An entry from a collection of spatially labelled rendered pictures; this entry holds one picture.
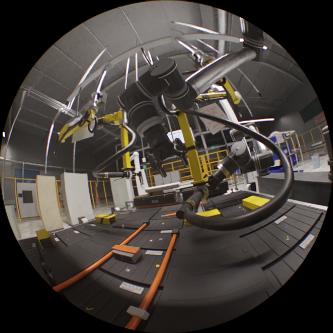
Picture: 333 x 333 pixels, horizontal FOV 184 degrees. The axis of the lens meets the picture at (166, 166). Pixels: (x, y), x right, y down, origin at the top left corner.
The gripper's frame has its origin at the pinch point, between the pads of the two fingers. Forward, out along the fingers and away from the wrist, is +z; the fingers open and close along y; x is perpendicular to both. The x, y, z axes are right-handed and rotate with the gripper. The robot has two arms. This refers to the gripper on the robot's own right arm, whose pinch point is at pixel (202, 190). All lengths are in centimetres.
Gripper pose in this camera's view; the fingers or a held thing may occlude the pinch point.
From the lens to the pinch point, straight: 68.1
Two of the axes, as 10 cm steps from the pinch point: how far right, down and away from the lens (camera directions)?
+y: 5.9, 7.2, -3.6
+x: 4.8, 0.3, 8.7
